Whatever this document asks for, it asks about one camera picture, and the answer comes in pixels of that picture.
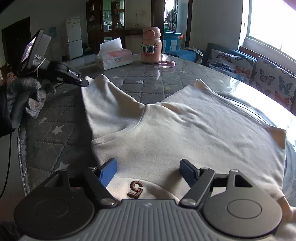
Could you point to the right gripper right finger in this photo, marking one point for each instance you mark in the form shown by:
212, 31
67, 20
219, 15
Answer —
199, 181

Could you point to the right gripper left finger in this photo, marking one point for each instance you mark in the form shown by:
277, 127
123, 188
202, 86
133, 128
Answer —
97, 180

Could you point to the cream sweatshirt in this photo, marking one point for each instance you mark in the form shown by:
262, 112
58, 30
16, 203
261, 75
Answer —
149, 140

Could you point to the grey gloved left hand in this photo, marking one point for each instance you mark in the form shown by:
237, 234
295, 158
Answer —
30, 93

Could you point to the white refrigerator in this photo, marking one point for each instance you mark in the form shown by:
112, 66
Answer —
74, 38

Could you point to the white tissue box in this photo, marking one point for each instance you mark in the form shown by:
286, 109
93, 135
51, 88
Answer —
112, 54

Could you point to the grey quilted star tablecloth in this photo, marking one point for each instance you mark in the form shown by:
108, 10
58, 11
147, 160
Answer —
60, 138

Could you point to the dark wooden cabinet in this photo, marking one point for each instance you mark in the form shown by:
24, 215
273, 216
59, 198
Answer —
106, 21

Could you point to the pink cartoon water bottle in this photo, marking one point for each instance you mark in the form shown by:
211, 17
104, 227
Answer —
151, 45

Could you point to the blue storage box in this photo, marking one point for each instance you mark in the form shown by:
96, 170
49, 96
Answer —
171, 41

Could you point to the butterfly cushion left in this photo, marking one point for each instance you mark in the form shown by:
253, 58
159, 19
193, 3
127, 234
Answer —
237, 67

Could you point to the butterfly cushion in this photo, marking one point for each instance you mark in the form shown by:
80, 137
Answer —
237, 67
274, 82

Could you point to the butterfly cushion right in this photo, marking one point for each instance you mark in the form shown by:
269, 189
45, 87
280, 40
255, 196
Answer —
274, 82

